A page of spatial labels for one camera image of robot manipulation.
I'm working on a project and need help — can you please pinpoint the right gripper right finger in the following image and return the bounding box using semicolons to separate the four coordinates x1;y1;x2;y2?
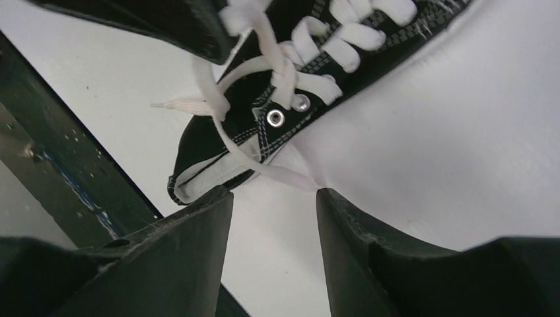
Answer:
316;188;559;316

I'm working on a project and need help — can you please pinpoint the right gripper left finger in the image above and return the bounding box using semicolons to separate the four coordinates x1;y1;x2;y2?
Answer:
1;186;234;316

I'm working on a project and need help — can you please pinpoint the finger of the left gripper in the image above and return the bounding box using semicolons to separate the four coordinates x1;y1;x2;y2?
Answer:
31;0;237;65

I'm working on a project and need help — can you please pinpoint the white shoelace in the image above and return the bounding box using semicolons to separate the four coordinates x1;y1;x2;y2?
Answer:
151;0;419;194

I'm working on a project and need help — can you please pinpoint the black white canvas sneaker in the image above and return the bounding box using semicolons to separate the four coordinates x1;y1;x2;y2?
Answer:
166;0;475;207

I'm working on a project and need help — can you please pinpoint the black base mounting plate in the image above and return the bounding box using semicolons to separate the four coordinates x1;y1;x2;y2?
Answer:
1;35;166;250

